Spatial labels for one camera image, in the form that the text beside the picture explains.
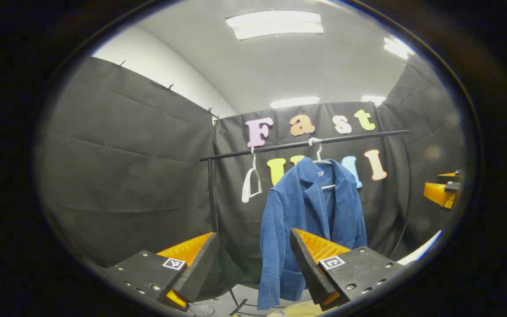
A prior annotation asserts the black backdrop cloth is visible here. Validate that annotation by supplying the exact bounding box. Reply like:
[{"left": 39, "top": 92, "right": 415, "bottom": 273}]
[{"left": 38, "top": 55, "right": 467, "bottom": 300}]

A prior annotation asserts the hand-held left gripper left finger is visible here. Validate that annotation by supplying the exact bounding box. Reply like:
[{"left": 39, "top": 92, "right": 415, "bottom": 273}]
[{"left": 103, "top": 232, "right": 221, "bottom": 312}]

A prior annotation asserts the large ceiling light panel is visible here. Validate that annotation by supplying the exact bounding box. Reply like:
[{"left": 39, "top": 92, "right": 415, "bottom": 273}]
[{"left": 225, "top": 10, "right": 324, "bottom": 41}]

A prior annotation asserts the white empty hanger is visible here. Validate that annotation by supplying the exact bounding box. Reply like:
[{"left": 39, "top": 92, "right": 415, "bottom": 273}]
[{"left": 242, "top": 147, "right": 263, "bottom": 204}]

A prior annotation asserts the black clothes rack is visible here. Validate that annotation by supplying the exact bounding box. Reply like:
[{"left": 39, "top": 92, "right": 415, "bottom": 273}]
[{"left": 198, "top": 129, "right": 412, "bottom": 317}]

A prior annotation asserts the blue corduroy jacket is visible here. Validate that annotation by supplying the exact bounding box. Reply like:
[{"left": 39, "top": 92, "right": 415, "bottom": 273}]
[{"left": 257, "top": 156, "right": 367, "bottom": 310}]

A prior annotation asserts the white hanger with jacket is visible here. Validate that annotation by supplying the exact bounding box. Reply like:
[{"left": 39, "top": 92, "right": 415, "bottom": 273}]
[{"left": 309, "top": 137, "right": 337, "bottom": 190}]

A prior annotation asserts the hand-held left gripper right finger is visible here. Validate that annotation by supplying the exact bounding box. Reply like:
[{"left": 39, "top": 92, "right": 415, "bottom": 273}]
[{"left": 290, "top": 228, "right": 406, "bottom": 311}]

